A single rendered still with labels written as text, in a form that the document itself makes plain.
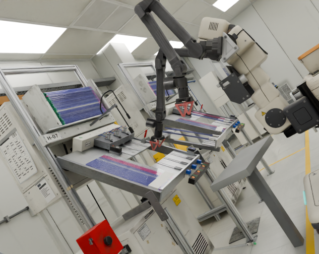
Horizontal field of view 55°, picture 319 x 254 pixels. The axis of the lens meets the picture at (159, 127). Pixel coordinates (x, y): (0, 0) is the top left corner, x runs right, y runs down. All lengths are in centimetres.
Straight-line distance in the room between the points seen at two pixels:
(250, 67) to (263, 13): 790
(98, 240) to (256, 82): 112
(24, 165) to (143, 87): 161
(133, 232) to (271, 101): 106
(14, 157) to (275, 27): 827
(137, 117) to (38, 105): 139
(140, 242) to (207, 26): 127
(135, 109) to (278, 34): 680
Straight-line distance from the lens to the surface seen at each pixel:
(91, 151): 212
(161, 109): 216
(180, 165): 207
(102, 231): 146
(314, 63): 169
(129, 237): 189
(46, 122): 214
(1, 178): 356
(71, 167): 194
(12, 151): 227
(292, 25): 950
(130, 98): 329
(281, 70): 948
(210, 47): 159
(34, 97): 218
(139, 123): 329
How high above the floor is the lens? 91
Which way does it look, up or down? 4 degrees up
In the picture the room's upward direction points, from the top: 33 degrees counter-clockwise
